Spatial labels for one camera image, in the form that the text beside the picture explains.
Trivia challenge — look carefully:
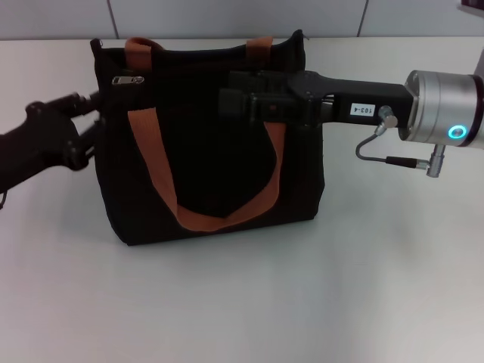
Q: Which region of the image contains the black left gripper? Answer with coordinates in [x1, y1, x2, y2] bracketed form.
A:
[0, 91, 107, 194]

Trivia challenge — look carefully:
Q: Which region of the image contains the black bag with orange straps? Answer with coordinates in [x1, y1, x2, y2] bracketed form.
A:
[89, 29, 327, 247]

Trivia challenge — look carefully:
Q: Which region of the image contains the silver zipper pull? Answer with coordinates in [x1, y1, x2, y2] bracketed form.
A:
[111, 75, 146, 88]

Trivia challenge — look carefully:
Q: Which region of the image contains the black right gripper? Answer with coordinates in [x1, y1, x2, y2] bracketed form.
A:
[218, 70, 414, 129]

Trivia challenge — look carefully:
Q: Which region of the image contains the right gripper grey cable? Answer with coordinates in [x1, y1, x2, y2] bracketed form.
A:
[354, 105, 450, 178]

